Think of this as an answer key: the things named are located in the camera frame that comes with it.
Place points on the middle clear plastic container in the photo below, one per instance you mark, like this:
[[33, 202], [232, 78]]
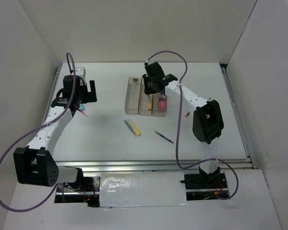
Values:
[[142, 109]]

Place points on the aluminium frame rail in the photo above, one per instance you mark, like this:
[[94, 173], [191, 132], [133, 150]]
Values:
[[102, 142]]

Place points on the orange pink highlighter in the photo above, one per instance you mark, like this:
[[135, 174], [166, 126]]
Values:
[[149, 104]]

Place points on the dark purple gel pen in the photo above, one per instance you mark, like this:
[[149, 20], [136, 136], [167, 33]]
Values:
[[162, 136]]

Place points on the yellow highlighter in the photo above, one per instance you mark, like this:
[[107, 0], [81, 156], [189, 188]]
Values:
[[134, 128]]

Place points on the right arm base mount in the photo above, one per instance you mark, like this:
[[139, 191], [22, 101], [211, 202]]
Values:
[[214, 180]]

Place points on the right clear plastic container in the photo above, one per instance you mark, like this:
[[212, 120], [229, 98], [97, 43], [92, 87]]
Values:
[[155, 110]]

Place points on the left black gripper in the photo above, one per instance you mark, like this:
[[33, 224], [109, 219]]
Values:
[[90, 97]]

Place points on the pink capped pen bundle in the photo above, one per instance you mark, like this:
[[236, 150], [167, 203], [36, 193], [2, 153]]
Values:
[[162, 102]]

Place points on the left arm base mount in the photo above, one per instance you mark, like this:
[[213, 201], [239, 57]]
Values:
[[84, 191]]

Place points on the left clear plastic container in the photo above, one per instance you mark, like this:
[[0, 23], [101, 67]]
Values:
[[131, 105]]

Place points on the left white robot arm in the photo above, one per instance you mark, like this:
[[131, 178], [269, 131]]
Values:
[[34, 164]]

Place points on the pink blue pen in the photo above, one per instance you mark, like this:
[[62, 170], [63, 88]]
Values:
[[82, 110]]

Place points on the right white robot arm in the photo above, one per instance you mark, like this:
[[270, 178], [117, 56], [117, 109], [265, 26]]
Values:
[[207, 120]]

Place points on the white cover plate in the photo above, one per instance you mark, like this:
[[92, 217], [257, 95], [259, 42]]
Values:
[[142, 189]]

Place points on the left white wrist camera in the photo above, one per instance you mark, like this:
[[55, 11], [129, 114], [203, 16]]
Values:
[[81, 72]]

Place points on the clear plastic container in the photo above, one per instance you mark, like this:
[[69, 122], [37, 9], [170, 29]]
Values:
[[155, 110], [142, 109], [131, 105]]

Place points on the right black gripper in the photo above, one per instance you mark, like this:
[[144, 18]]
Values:
[[148, 90]]

